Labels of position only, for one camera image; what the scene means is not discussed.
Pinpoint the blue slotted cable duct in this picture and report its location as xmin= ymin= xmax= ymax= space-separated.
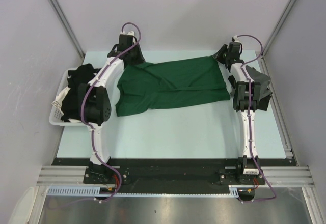
xmin=47 ymin=186 xmax=100 ymax=196

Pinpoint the aluminium corner post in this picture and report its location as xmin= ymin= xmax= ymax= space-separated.
xmin=262 ymin=0 xmax=297 ymax=57
xmin=48 ymin=0 xmax=85 ymax=60

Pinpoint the white plastic basket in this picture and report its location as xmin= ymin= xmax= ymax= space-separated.
xmin=49 ymin=67 xmax=84 ymax=126

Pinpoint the left aluminium corner post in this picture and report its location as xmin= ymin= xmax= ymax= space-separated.
xmin=48 ymin=0 xmax=85 ymax=60

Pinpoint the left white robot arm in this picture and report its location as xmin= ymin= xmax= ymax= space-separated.
xmin=77 ymin=31 xmax=145 ymax=183

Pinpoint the black t shirt in basket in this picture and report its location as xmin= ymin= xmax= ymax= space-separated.
xmin=61 ymin=64 xmax=100 ymax=122

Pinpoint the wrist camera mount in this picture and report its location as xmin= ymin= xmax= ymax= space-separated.
xmin=231 ymin=35 xmax=241 ymax=43
xmin=120 ymin=31 xmax=135 ymax=37

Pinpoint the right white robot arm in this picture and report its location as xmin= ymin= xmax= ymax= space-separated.
xmin=213 ymin=39 xmax=262 ymax=184

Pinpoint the right aluminium corner post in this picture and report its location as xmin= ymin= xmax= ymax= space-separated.
xmin=262 ymin=0 xmax=297 ymax=57

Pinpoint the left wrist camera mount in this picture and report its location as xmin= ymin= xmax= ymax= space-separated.
xmin=120 ymin=31 xmax=135 ymax=37

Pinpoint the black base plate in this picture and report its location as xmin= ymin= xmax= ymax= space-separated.
xmin=52 ymin=158 xmax=296 ymax=194

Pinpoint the white t shirt in basket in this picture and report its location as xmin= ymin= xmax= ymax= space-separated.
xmin=49 ymin=86 xmax=82 ymax=126

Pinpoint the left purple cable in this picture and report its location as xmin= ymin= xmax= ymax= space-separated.
xmin=80 ymin=22 xmax=142 ymax=184

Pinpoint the green t shirt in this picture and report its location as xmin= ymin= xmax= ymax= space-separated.
xmin=116 ymin=56 xmax=230 ymax=117

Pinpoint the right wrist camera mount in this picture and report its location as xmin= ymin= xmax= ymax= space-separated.
xmin=231 ymin=35 xmax=241 ymax=43

